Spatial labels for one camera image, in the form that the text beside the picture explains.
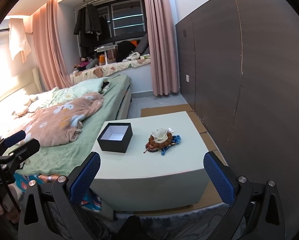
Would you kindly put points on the pink curtain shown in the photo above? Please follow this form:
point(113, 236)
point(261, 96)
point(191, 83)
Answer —
point(162, 48)
point(46, 41)

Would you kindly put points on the floral window seat cushion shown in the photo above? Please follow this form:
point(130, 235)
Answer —
point(107, 70)

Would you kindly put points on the left pink curtain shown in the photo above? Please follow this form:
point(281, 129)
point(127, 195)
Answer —
point(46, 41)

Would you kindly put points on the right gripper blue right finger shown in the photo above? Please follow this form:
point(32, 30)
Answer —
point(258, 204)

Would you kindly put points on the flattened cardboard sheet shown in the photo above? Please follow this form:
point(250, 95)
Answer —
point(210, 196)

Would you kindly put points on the right pink curtain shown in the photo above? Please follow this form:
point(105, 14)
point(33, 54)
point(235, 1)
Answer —
point(162, 48)

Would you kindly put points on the white low table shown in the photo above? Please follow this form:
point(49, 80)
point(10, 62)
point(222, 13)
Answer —
point(150, 181)

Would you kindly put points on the grey cushion on sill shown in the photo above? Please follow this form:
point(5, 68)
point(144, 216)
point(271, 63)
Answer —
point(143, 47)

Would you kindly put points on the hanging white cloth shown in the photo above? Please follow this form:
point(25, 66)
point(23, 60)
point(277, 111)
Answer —
point(18, 43)

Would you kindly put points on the pink floral blanket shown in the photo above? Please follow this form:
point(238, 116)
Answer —
point(61, 124)

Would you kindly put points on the hanging black clothes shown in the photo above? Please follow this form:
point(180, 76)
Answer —
point(93, 29)

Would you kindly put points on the green sheeted bed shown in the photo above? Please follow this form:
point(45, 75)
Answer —
point(62, 159)

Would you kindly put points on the black square jewelry box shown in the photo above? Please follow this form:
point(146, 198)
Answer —
point(115, 137)

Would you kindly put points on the pale green quilt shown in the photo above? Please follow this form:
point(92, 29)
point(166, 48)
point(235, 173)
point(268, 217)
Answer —
point(58, 96)

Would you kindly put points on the person's left hand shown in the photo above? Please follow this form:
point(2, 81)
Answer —
point(12, 216)

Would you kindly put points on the white fabric scrunchie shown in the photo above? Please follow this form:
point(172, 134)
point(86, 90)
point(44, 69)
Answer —
point(160, 135)

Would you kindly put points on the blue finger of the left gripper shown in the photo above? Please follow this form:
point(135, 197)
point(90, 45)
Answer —
point(14, 139)
point(25, 151)

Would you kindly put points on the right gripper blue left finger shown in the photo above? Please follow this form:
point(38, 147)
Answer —
point(36, 218)

